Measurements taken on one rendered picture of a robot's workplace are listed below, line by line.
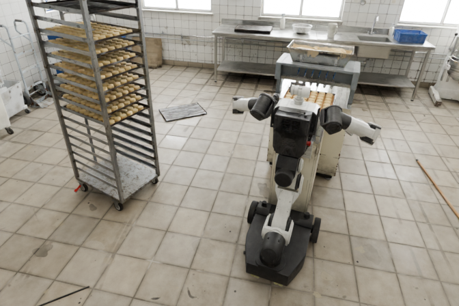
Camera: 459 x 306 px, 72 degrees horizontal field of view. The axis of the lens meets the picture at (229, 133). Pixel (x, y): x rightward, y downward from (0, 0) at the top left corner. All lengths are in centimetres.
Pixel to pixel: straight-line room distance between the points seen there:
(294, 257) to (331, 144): 124
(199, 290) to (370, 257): 134
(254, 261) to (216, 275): 32
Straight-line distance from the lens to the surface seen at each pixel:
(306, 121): 180
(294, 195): 248
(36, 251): 299
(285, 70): 304
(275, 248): 222
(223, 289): 244
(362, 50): 557
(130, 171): 325
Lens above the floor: 203
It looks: 30 degrees down
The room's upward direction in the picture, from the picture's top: 1 degrees clockwise
